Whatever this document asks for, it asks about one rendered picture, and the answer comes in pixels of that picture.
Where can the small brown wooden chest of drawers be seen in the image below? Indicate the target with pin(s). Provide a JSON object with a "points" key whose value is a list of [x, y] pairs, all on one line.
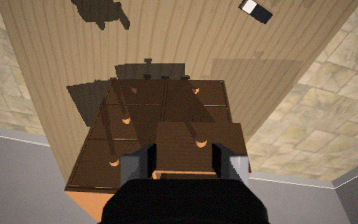
{"points": [[93, 201]]}

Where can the brown wooden drawer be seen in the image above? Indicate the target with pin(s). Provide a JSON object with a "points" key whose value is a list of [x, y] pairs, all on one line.
{"points": [[140, 124], [143, 93], [195, 94], [196, 115], [95, 170], [182, 151]]}

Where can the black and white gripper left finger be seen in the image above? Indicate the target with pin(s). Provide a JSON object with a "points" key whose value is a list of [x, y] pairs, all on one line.
{"points": [[139, 165]]}

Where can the black and white eraser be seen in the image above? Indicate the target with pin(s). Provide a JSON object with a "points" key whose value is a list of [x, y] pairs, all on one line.
{"points": [[256, 11]]}

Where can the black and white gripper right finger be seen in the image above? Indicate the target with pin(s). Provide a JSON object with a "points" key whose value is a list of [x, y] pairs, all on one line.
{"points": [[229, 165]]}

